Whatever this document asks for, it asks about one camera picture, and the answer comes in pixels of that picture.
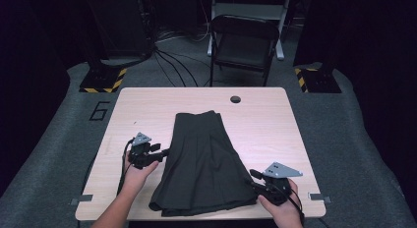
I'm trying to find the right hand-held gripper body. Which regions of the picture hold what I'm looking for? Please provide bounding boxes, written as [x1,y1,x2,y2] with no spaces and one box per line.
[257,161,304,206]

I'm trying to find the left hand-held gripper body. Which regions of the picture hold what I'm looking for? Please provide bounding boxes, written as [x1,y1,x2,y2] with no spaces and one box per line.
[127,132,163,170]

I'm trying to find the dark grey pleated skirt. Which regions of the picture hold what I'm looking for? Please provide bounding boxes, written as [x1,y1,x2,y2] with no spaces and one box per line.
[148,109,259,218]

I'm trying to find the person's left hand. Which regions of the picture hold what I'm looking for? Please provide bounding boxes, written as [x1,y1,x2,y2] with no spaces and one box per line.
[121,152,160,194]

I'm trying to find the person's right hand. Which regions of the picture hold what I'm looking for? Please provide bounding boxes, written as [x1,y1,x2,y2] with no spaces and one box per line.
[258,178,305,228]

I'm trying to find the grey tape strip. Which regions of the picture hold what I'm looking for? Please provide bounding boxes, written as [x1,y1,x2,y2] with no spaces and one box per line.
[70,194,94,206]
[309,192,332,203]

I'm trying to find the black yellow striped stand base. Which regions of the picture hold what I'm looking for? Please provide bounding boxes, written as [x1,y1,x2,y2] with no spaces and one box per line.
[79,66,128,94]
[294,67,342,94]

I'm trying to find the black stand column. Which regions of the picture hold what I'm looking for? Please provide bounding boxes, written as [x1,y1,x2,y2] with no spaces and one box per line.
[82,0,111,72]
[321,0,343,72]

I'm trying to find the black folding chair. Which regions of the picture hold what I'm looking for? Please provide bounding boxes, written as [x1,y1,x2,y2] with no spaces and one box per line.
[208,14,280,88]
[207,0,293,61]

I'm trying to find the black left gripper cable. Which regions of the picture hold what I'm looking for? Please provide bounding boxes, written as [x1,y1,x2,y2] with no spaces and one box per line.
[116,138,136,197]

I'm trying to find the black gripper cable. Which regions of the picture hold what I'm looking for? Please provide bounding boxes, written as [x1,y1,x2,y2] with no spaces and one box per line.
[274,183,306,224]
[116,138,136,197]

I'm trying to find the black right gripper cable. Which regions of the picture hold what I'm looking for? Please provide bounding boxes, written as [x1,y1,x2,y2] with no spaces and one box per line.
[274,183,306,224]

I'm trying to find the bundle of floor cables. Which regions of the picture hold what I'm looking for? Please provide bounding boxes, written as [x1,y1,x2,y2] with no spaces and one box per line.
[152,23,212,88]

